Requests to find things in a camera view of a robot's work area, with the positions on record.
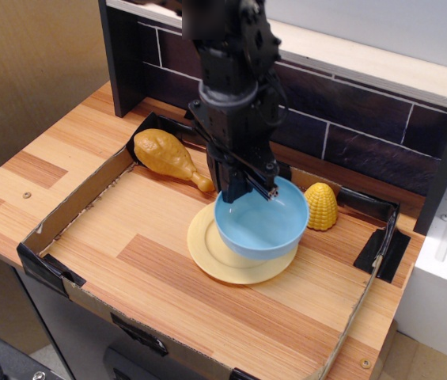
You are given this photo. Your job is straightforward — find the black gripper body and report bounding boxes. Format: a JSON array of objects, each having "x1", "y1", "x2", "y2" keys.
[{"x1": 188, "y1": 93, "x2": 279, "y2": 200}]

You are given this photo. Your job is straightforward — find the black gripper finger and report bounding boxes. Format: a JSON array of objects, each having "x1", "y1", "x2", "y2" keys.
[
  {"x1": 206, "y1": 144, "x2": 229, "y2": 193},
  {"x1": 222, "y1": 168, "x2": 252, "y2": 203}
]

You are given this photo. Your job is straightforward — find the light blue bowl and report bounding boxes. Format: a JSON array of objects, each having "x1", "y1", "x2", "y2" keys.
[{"x1": 214, "y1": 177, "x2": 309, "y2": 260}]

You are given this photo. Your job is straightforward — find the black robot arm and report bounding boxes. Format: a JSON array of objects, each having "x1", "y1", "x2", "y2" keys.
[{"x1": 157, "y1": 1, "x2": 288, "y2": 203}]

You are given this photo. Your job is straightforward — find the pale yellow plate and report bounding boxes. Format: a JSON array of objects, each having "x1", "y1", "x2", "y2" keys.
[{"x1": 187, "y1": 203, "x2": 297, "y2": 285}]

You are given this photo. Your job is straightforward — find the toy chicken drumstick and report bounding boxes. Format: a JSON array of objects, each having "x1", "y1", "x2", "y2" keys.
[{"x1": 133, "y1": 128, "x2": 215, "y2": 192}]

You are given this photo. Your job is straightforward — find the yellow toy corn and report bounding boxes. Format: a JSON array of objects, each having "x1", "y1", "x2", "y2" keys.
[{"x1": 304, "y1": 182, "x2": 339, "y2": 231}]

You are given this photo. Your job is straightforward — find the cardboard tray border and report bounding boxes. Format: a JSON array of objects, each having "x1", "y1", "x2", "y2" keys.
[{"x1": 17, "y1": 123, "x2": 423, "y2": 379}]

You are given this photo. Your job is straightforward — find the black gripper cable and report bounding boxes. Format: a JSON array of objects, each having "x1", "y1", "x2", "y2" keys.
[{"x1": 254, "y1": 66, "x2": 290, "y2": 127}]

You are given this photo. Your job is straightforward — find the black shelf post left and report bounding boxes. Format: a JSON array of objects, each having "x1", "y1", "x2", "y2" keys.
[{"x1": 98, "y1": 1, "x2": 147, "y2": 118}]

